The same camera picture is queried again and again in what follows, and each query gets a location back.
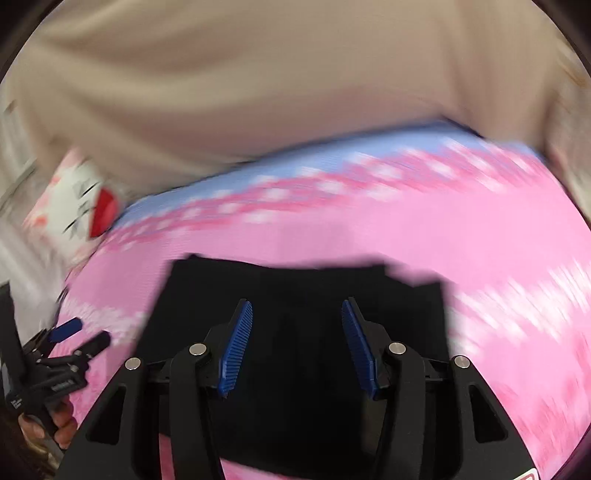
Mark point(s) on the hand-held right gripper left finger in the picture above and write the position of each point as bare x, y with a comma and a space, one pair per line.
238, 344

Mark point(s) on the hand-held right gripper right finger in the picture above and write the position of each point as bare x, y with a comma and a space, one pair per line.
358, 353

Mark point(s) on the white cartoon face pillow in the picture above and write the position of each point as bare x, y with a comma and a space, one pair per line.
74, 207

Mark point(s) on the black pants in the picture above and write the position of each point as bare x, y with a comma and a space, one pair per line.
300, 286

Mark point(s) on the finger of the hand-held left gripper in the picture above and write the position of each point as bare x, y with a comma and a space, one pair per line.
94, 344
67, 328

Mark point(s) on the person's left hand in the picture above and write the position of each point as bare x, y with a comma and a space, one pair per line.
64, 422

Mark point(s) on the pale floral quilt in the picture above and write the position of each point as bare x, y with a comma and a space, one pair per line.
575, 138

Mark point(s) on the pink rose print bedsheet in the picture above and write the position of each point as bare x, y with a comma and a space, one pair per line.
485, 258

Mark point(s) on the beige curtain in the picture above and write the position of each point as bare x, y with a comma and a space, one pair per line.
277, 78

